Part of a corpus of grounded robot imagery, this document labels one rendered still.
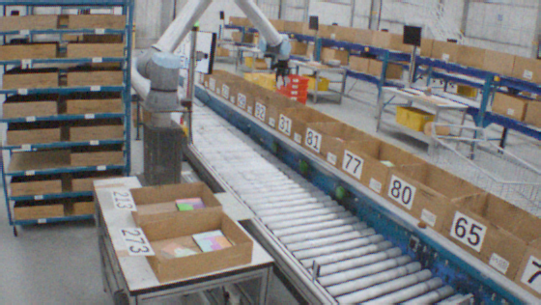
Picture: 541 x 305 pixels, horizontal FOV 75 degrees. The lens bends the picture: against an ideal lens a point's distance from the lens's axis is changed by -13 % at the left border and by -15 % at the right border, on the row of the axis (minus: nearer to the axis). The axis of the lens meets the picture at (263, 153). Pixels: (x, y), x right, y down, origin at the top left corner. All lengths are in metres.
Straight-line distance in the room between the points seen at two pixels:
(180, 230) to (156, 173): 0.53
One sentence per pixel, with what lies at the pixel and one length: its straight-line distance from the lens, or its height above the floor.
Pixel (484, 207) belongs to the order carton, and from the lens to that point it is 2.00.
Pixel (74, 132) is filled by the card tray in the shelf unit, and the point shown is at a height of 0.80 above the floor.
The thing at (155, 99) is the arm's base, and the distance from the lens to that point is 2.10.
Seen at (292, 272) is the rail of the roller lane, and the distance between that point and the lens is 1.65.
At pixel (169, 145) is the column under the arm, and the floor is 0.99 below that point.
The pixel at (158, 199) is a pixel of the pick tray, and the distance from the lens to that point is 2.02.
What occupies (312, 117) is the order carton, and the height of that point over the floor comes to 0.99.
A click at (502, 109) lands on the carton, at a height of 0.88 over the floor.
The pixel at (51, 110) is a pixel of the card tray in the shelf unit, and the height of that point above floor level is 0.98.
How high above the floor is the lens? 1.66
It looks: 19 degrees down
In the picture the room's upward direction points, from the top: 6 degrees clockwise
